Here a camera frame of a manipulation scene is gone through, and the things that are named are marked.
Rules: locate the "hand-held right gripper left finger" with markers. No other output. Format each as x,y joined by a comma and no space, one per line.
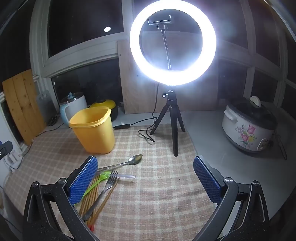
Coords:
85,178

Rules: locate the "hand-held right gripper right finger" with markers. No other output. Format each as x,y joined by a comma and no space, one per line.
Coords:
207,178

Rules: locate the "metal fork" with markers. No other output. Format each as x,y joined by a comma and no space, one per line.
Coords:
108,184

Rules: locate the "stainless steel table knife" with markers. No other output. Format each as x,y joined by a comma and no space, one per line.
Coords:
126,176

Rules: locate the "yellow plastic container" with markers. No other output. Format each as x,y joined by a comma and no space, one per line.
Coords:
92,132

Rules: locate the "metal spoon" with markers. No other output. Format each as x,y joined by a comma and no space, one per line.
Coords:
135,159

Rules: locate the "white power strip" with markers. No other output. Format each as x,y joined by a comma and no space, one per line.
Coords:
13,160

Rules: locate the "pine plank board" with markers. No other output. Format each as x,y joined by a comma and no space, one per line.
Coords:
23,104

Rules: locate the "pink checkered table cloth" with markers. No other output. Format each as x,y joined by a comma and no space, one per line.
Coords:
157,185

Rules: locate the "grey cutting board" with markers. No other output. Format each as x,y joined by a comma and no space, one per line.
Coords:
45,106

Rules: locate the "floral white rice cooker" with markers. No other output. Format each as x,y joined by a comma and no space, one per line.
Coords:
247,125

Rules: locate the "black clay pot yellow lid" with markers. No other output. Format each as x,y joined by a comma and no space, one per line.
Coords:
104,104

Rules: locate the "phone clamp with gooseneck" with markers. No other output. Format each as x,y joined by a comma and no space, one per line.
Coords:
160,21

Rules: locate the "white window frame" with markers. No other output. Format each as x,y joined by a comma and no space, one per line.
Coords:
92,53

